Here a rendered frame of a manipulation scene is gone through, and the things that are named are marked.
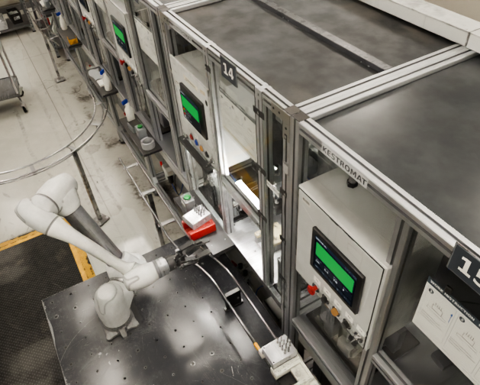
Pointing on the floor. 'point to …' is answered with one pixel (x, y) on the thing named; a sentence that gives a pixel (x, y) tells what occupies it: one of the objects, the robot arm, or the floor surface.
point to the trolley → (11, 87)
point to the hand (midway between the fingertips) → (204, 247)
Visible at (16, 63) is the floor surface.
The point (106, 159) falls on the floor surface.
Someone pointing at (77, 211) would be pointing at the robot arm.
